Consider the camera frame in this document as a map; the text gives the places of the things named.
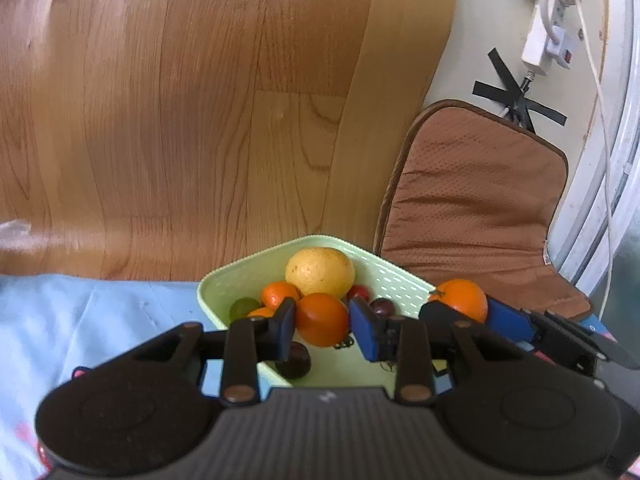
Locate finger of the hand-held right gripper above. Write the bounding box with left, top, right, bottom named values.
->
left=419, top=301, right=483, bottom=341
left=487, top=297, right=538, bottom=342

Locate wooden board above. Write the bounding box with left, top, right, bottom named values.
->
left=0, top=0, right=457, bottom=283

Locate brown seat cushion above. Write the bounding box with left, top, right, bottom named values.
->
left=374, top=100, right=596, bottom=318

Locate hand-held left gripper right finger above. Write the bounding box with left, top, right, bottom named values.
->
left=348, top=297, right=521, bottom=407

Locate green plastic basket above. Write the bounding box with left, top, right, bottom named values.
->
left=197, top=235, right=438, bottom=391

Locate white window frame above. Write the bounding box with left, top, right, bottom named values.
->
left=549, top=0, right=640, bottom=297

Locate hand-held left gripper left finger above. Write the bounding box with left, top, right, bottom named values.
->
left=132, top=297, right=297, bottom=407

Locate large green tomato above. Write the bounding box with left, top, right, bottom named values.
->
left=229, top=297, right=262, bottom=326

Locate white cable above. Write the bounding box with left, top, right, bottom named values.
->
left=567, top=0, right=622, bottom=313

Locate black tape cross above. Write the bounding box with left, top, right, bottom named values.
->
left=472, top=47, right=569, bottom=134

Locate mandarin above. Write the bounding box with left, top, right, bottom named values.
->
left=428, top=279, right=489, bottom=324
left=260, top=281, right=301, bottom=311

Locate large yellow grapefruit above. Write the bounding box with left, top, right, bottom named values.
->
left=285, top=247, right=356, bottom=300

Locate blue cartoon printed tablecloth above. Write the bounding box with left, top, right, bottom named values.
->
left=0, top=273, right=618, bottom=480

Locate white power strip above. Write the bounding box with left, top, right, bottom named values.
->
left=521, top=0, right=582, bottom=79

